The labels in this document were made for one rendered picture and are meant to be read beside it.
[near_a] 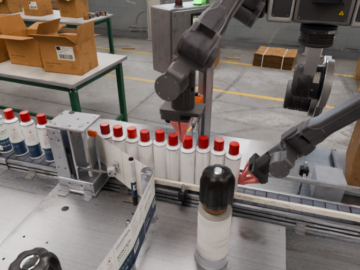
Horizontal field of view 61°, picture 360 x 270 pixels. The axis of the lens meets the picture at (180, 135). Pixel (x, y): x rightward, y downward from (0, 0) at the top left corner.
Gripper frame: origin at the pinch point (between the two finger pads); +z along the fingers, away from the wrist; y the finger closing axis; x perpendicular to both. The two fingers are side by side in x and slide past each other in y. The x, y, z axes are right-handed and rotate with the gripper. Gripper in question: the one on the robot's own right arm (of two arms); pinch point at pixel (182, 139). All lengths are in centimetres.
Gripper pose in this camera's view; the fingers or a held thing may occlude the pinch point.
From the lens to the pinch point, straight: 78.6
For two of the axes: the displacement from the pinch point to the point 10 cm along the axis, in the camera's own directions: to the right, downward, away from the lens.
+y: 9.6, 1.4, -2.3
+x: 2.7, -4.7, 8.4
